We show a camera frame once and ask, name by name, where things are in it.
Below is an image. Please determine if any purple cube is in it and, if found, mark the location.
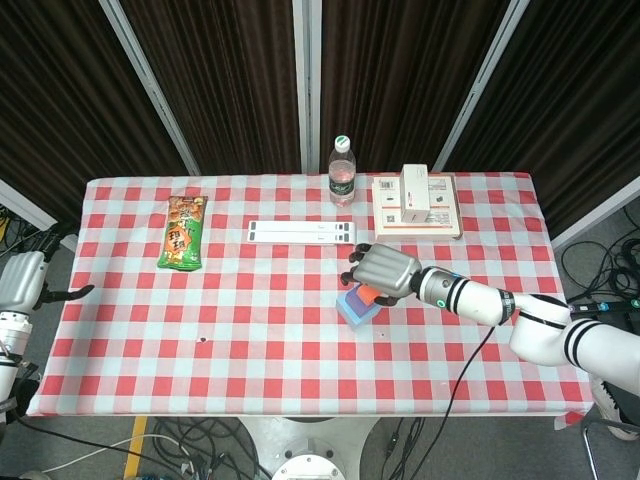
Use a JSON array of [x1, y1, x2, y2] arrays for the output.
[[346, 287, 374, 310]]

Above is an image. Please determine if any white shoe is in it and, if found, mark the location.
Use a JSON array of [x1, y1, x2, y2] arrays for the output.
[[589, 374, 625, 427]]

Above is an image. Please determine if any flat white orange box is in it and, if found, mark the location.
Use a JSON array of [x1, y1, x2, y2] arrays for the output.
[[372, 174, 464, 242]]

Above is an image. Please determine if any red white checkered tablecloth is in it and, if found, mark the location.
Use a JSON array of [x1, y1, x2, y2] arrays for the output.
[[25, 172, 599, 419]]

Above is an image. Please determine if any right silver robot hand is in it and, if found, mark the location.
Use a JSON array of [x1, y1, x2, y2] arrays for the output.
[[340, 242, 422, 308]]

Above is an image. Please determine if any blue cube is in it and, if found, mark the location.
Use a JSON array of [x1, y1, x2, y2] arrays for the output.
[[335, 292, 381, 333]]

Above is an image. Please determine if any green snack bag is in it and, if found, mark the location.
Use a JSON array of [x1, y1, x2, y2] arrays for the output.
[[156, 195, 208, 273]]

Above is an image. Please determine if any clear water bottle green label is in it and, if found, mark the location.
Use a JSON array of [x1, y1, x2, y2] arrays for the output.
[[327, 134, 357, 209]]

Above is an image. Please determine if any black floor cable bundle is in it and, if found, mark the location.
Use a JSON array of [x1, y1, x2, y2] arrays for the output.
[[559, 207, 640, 301], [149, 417, 274, 480]]

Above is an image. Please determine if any black power strip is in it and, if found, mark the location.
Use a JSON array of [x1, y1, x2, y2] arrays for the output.
[[567, 298, 640, 315]]

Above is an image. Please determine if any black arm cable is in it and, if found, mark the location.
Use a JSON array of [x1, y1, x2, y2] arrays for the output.
[[438, 319, 502, 480]]

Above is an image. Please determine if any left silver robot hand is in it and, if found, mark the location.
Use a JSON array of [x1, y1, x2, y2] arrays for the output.
[[0, 234, 96, 314]]

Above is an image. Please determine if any small white box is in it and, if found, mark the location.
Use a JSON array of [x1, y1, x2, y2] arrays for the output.
[[398, 164, 431, 225]]

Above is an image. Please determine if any white flat long box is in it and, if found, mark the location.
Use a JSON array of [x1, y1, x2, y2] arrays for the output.
[[247, 220, 358, 247]]

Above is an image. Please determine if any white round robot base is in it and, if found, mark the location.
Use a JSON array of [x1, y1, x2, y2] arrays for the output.
[[239, 414, 381, 480]]

